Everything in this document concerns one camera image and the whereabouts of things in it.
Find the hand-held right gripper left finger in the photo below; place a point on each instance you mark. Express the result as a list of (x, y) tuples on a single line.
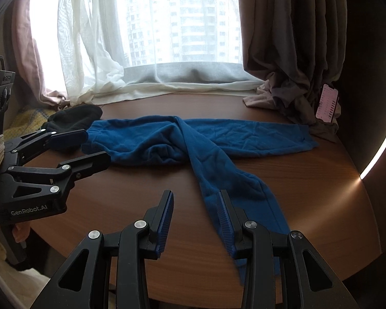
[(165, 225)]

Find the white sheer curtain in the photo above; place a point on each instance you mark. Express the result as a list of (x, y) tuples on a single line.
[(96, 38)]

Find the blue pants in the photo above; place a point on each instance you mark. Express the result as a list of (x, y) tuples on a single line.
[(212, 141)]

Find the pink curtain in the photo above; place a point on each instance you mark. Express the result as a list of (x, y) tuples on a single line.
[(35, 54)]

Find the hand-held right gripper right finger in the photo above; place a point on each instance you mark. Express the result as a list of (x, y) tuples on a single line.
[(225, 225)]

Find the smartphone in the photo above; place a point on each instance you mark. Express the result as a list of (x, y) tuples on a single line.
[(327, 103)]

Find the black cloth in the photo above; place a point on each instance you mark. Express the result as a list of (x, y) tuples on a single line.
[(74, 116)]

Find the person's left hand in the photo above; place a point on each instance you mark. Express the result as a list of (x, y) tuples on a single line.
[(21, 233)]

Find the brown curtain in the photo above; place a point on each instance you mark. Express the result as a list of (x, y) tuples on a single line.
[(292, 38)]

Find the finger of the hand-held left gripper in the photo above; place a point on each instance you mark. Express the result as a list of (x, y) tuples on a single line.
[(67, 138), (90, 164)]

